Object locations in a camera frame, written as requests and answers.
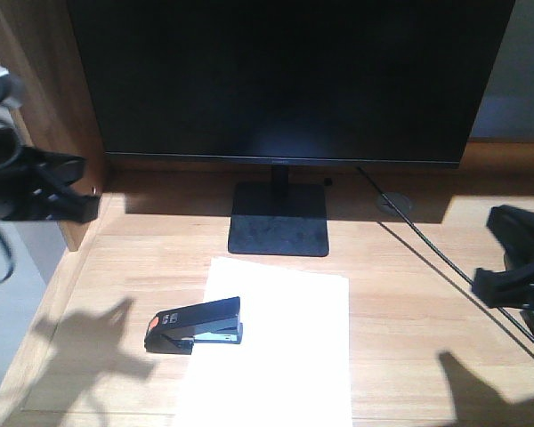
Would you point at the black stapler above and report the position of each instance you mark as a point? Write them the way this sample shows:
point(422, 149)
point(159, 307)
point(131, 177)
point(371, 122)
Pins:
point(176, 331)

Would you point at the grey desk cable grommet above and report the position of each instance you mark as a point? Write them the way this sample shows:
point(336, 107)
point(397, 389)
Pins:
point(391, 202)

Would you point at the black computer monitor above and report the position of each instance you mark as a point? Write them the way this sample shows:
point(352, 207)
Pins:
point(284, 83)

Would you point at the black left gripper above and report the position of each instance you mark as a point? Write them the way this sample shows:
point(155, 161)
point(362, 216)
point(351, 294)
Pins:
point(21, 166)

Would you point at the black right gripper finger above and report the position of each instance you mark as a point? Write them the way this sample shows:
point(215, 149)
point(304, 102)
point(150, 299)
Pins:
point(513, 228)
point(505, 289)

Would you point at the white paper sheet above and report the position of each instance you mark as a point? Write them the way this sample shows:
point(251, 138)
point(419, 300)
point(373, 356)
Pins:
point(292, 365)

